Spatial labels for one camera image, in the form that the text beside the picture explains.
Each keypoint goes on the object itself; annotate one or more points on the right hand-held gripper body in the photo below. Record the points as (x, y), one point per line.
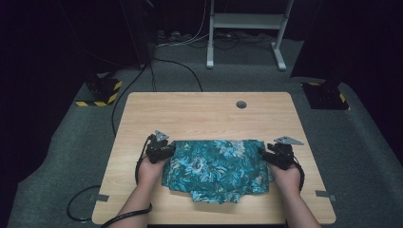
(282, 155)

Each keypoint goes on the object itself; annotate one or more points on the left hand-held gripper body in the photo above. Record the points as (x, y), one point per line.
(157, 150)

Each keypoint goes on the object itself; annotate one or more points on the teal floral shirt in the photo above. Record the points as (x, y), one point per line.
(218, 167)

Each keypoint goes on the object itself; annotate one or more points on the person's left hand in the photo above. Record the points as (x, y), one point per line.
(150, 172)

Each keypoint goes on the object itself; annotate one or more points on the person's right hand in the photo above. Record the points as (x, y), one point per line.
(286, 179)

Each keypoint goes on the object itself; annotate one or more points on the grey tape piece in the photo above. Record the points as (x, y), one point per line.
(324, 194)
(99, 198)

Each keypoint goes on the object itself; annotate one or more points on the black yellow striped stand base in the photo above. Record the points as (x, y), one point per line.
(103, 90)
(326, 96)

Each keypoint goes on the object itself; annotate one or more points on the dark power strip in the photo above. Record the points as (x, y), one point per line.
(172, 35)

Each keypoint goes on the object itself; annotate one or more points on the black stand post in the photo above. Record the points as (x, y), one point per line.
(141, 31)

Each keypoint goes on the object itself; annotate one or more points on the white metal stand frame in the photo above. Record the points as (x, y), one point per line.
(247, 20)

